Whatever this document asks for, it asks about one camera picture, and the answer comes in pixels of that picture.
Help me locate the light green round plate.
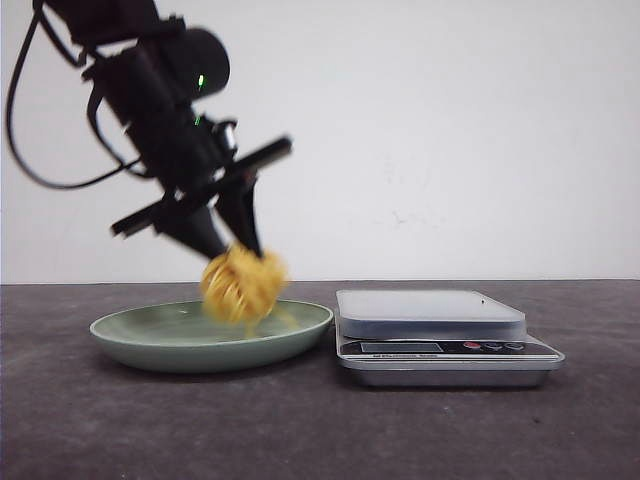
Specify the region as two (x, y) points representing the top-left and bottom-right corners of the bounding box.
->
(89, 300), (334, 374)

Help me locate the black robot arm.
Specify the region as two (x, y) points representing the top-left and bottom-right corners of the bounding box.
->
(47, 1), (292, 259)

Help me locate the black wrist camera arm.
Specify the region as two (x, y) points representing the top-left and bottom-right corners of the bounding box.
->
(194, 115), (238, 165)

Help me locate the silver digital kitchen scale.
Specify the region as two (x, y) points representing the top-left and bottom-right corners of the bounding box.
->
(335, 289), (565, 388)

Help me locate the yellow vermicelli noodle bundle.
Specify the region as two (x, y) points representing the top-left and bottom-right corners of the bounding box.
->
(199, 244), (288, 338)

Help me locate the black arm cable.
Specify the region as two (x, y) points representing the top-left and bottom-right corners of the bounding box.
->
(5, 0), (144, 190)

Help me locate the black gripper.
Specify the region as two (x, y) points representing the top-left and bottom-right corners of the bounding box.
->
(83, 45), (292, 260)

